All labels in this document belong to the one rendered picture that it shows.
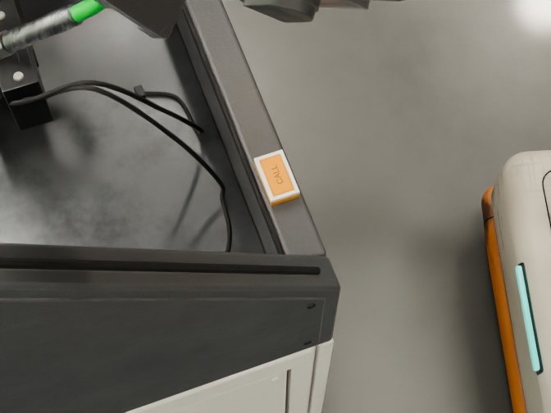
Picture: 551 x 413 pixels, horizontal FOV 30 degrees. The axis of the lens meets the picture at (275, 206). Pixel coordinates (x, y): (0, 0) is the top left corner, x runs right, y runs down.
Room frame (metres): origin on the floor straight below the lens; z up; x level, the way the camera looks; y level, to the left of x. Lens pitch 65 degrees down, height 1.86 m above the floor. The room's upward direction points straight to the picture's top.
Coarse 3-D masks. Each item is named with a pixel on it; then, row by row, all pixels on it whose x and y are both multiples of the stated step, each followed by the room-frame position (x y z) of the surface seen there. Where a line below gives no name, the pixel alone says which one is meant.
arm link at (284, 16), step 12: (240, 0) 0.37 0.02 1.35; (252, 0) 0.36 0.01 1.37; (264, 0) 0.35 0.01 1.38; (276, 0) 0.35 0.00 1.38; (288, 0) 0.35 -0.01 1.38; (300, 0) 0.35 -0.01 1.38; (312, 0) 0.35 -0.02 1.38; (264, 12) 0.36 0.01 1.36; (276, 12) 0.35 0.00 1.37; (288, 12) 0.35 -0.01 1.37; (300, 12) 0.34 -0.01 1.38; (312, 12) 0.35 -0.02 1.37
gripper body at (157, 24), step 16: (96, 0) 0.42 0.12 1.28; (112, 0) 0.42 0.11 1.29; (128, 0) 0.42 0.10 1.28; (144, 0) 0.43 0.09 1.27; (160, 0) 0.43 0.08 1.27; (176, 0) 0.44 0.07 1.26; (128, 16) 0.41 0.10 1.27; (144, 16) 0.42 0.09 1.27; (160, 16) 0.42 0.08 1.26; (176, 16) 0.43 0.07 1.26; (144, 32) 0.42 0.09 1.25; (160, 32) 0.41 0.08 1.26
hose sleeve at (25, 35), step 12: (60, 12) 0.49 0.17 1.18; (24, 24) 0.50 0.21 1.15; (36, 24) 0.49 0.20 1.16; (48, 24) 0.48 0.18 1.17; (60, 24) 0.48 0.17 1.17; (72, 24) 0.48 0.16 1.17; (12, 36) 0.49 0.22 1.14; (24, 36) 0.48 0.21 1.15; (36, 36) 0.48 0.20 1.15; (48, 36) 0.48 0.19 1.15; (12, 48) 0.48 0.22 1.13
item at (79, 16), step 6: (84, 0) 0.49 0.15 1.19; (90, 0) 0.49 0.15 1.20; (72, 6) 0.49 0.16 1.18; (78, 6) 0.49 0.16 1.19; (84, 6) 0.48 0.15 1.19; (90, 6) 0.48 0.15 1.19; (96, 6) 0.48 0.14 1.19; (102, 6) 0.48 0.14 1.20; (72, 12) 0.49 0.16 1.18; (78, 12) 0.48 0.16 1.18; (84, 12) 0.48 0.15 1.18; (90, 12) 0.48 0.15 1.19; (96, 12) 0.48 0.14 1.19; (78, 18) 0.48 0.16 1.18; (84, 18) 0.48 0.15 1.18
